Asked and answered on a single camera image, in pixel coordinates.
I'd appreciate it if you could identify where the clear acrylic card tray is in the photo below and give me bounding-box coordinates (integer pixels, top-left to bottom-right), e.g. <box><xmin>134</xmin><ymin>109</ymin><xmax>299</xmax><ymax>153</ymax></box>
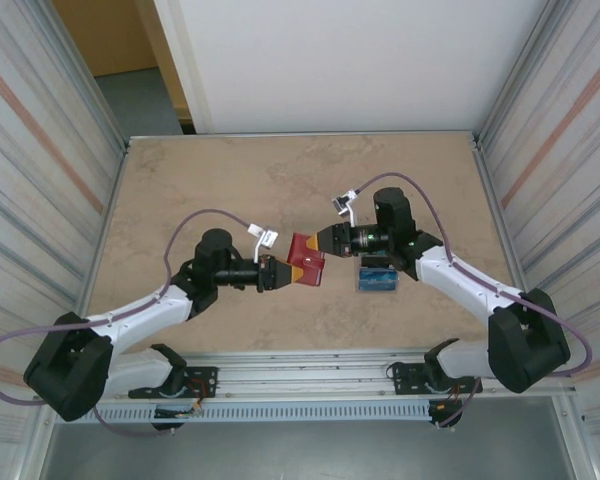
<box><xmin>355</xmin><ymin>253</ymin><xmax>402</xmax><ymax>294</ymax></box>

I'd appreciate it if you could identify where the red card holder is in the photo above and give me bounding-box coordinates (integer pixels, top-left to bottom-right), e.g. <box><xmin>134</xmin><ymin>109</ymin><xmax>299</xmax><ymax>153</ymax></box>
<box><xmin>287</xmin><ymin>232</ymin><xmax>330</xmax><ymax>290</ymax></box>

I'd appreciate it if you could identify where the corrugated metal side panel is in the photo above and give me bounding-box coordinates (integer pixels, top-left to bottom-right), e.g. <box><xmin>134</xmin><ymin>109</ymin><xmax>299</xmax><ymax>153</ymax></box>
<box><xmin>0</xmin><ymin>0</ymin><xmax>131</xmax><ymax>480</ymax></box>
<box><xmin>472</xmin><ymin>0</ymin><xmax>600</xmax><ymax>451</ymax></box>

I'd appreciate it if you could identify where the aluminium front rail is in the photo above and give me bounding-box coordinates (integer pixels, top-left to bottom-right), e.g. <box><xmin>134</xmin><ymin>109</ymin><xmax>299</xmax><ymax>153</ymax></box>
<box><xmin>38</xmin><ymin>349</ymin><xmax>579</xmax><ymax>402</ymax></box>

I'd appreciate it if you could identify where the grey metal sheet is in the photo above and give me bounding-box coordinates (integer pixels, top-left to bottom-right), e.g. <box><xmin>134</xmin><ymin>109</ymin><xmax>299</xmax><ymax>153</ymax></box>
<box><xmin>42</xmin><ymin>399</ymin><xmax>581</xmax><ymax>480</ymax></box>

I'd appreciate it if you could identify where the black base connector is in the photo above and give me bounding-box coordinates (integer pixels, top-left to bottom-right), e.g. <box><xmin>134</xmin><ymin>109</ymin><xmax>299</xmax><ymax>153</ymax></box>
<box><xmin>152</xmin><ymin>405</ymin><xmax>204</xmax><ymax>435</ymax></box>
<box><xmin>426</xmin><ymin>398</ymin><xmax>464</xmax><ymax>430</ymax></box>

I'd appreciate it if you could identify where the brown wooden door panel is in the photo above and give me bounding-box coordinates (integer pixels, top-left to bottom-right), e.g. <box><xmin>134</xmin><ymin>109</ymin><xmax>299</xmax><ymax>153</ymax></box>
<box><xmin>52</xmin><ymin>0</ymin><xmax>191</xmax><ymax>124</ymax></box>

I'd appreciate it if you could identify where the white door frame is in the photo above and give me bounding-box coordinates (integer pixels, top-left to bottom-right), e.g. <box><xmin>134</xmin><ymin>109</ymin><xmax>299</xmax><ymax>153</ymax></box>
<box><xmin>152</xmin><ymin>0</ymin><xmax>216</xmax><ymax>135</ymax></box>

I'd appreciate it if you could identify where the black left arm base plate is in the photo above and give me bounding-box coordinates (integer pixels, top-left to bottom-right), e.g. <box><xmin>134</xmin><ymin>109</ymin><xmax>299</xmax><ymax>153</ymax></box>
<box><xmin>128</xmin><ymin>366</ymin><xmax>219</xmax><ymax>400</ymax></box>

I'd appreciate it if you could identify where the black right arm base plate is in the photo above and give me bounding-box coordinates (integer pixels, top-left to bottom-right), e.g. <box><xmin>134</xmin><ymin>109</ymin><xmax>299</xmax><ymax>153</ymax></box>
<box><xmin>387</xmin><ymin>360</ymin><xmax>482</xmax><ymax>397</ymax></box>

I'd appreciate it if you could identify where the dark blue credit card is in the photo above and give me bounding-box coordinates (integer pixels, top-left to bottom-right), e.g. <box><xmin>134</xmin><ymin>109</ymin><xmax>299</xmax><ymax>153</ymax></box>
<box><xmin>359</xmin><ymin>268</ymin><xmax>399</xmax><ymax>291</ymax></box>

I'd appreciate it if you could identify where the perforated cable duct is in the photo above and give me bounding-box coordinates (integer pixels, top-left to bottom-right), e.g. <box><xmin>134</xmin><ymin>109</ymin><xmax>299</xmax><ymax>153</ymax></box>
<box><xmin>54</xmin><ymin>402</ymin><xmax>434</xmax><ymax>425</ymax></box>

